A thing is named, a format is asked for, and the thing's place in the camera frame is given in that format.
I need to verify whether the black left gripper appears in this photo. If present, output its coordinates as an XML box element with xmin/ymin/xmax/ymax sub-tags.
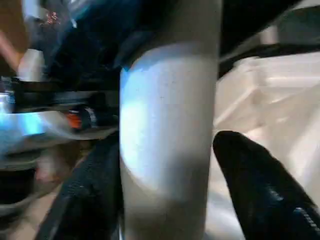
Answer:
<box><xmin>0</xmin><ymin>75</ymin><xmax>121</xmax><ymax>133</ymax></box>

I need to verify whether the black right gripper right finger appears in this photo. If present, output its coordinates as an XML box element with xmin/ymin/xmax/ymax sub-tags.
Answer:
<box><xmin>212</xmin><ymin>130</ymin><xmax>320</xmax><ymax>240</ymax></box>

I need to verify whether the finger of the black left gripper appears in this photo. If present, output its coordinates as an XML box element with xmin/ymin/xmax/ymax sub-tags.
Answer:
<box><xmin>113</xmin><ymin>27</ymin><xmax>162</xmax><ymax>72</ymax></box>

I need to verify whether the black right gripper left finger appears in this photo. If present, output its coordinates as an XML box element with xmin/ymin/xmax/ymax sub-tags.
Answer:
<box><xmin>34</xmin><ymin>130</ymin><xmax>124</xmax><ymax>240</ymax></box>

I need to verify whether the white table top frame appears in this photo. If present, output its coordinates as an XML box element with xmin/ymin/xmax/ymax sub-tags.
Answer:
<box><xmin>206</xmin><ymin>52</ymin><xmax>320</xmax><ymax>240</ymax></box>

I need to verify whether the white plastic table leg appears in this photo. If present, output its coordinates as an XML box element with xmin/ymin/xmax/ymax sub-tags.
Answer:
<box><xmin>118</xmin><ymin>0</ymin><xmax>224</xmax><ymax>240</ymax></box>

